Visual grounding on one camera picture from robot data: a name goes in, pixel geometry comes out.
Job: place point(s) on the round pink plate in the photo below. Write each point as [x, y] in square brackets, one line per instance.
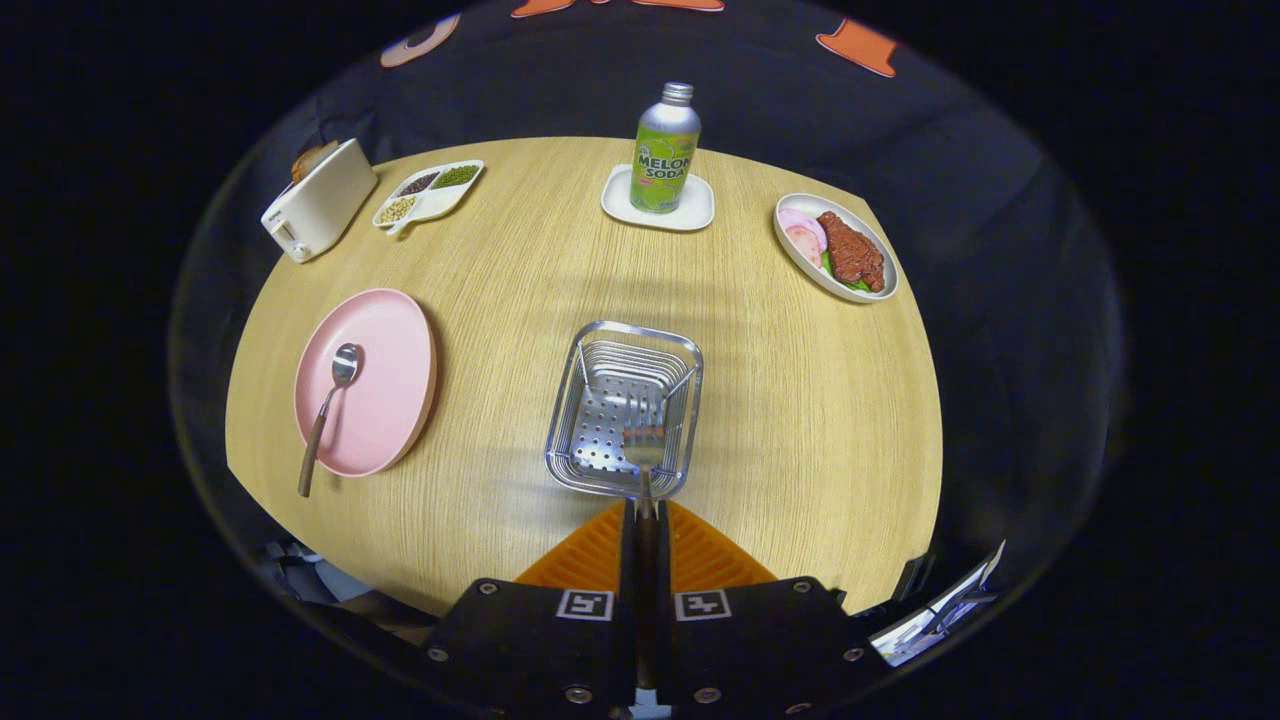
[390, 390]

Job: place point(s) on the pink ham slices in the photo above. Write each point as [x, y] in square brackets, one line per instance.
[803, 235]

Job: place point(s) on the white toaster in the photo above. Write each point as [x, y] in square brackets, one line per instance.
[325, 205]

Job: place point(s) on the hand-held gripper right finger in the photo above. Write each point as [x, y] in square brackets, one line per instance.
[760, 650]

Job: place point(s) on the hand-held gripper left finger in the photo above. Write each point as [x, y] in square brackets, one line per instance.
[540, 650]

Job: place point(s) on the perforated metal basket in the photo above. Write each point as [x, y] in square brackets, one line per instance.
[600, 420]

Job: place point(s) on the white oval food plate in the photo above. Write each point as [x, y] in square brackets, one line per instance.
[800, 265]

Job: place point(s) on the brown meat piece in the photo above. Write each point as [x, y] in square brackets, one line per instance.
[852, 252]

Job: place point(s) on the green silver soda bottle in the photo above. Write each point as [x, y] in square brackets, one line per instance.
[665, 160]

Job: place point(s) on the white square coaster plate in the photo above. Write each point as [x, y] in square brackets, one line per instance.
[690, 215]

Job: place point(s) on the green lettuce leaf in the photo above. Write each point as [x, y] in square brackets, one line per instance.
[856, 284]

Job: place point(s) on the white divided bean dish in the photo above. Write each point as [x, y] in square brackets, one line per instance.
[436, 200]

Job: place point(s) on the toasted bread slice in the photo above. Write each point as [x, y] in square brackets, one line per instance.
[312, 160]

